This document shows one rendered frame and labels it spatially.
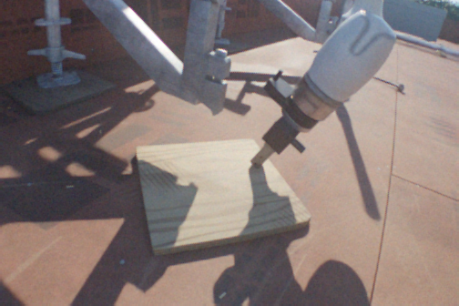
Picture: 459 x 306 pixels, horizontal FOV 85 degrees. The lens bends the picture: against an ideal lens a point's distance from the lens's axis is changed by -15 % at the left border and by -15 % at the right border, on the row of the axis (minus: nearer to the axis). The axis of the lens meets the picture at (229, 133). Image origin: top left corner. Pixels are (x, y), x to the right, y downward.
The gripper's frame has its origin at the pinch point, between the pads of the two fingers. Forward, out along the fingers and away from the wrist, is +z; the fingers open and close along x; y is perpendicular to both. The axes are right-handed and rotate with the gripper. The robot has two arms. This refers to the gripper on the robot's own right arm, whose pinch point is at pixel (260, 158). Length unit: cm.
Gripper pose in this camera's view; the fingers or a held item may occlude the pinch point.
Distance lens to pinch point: 67.7
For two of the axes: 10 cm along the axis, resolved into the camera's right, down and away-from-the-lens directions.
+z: -4.8, 6.4, 6.0
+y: 7.2, 6.8, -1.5
